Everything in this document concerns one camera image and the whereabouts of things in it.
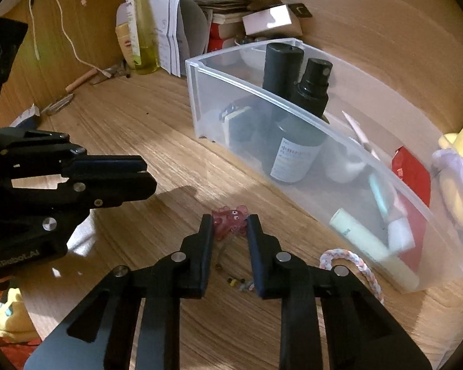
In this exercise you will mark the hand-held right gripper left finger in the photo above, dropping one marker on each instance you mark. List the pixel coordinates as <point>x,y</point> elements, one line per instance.
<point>205,246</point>

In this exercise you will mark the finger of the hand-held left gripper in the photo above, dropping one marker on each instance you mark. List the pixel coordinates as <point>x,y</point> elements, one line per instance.
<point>119,190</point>
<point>108,164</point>

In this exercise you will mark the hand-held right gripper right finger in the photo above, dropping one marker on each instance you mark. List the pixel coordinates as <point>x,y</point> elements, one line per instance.
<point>254,254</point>

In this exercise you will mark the long cream tube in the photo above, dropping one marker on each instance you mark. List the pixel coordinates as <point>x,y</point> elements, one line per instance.
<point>366,244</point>

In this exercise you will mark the dark green spray bottle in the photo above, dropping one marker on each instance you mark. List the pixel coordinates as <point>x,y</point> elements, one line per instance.
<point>301,142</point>

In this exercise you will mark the white tape roll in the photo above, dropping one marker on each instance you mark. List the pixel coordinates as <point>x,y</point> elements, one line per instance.
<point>345,167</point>

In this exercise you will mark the teal tube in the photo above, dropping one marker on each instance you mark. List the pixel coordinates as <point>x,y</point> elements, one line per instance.
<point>382,196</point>

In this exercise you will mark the clear plastic storage bin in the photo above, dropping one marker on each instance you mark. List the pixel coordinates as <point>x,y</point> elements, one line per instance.
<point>332,131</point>

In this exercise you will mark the small white jar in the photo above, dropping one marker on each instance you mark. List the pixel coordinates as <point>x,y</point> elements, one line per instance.
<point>401,235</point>

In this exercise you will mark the red packet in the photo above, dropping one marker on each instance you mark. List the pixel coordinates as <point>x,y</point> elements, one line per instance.
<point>413,173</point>

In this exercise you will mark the black cylinder bottle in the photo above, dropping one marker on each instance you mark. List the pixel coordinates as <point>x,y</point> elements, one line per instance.
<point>281,69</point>

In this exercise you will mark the yellow cloth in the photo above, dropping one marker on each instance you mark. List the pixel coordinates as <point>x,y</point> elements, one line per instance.
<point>11,316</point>

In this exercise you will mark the wooden stick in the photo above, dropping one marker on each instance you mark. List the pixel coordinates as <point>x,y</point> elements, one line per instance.
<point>81,81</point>

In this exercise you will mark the white and blue torn packet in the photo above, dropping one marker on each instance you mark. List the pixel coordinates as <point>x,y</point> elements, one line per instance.
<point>25,117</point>

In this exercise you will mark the white and yellow lotion bottle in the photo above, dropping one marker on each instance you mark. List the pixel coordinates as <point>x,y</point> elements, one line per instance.
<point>125,34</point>

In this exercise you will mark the yellow-green spray bottle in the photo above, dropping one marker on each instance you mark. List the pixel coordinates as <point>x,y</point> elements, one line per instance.
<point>143,34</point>

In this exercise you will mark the folded white paper sheets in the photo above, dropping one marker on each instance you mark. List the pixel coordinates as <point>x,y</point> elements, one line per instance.
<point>177,34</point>

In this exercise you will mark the red box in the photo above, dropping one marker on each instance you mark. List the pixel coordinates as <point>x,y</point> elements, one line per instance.
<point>220,36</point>

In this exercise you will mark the white bowl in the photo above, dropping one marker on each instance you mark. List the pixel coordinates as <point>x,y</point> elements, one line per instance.
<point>249,52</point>

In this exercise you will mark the white cardboard box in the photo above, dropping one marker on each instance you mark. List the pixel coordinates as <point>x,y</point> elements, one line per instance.
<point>270,21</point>

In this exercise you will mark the yellow chick plush toy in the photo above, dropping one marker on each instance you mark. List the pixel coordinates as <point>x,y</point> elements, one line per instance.
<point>459,150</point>

